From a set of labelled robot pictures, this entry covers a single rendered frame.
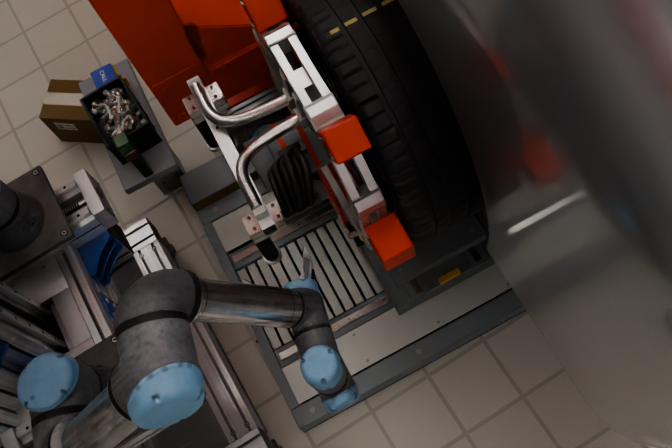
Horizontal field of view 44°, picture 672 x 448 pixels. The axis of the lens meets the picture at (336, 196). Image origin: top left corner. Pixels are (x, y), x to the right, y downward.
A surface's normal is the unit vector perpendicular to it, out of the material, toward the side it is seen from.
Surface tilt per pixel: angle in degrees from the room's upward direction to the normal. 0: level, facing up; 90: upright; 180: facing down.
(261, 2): 45
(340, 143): 35
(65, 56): 0
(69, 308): 0
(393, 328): 0
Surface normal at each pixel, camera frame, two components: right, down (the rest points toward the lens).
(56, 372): -0.19, -0.51
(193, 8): 0.40, -0.60
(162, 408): 0.36, 0.78
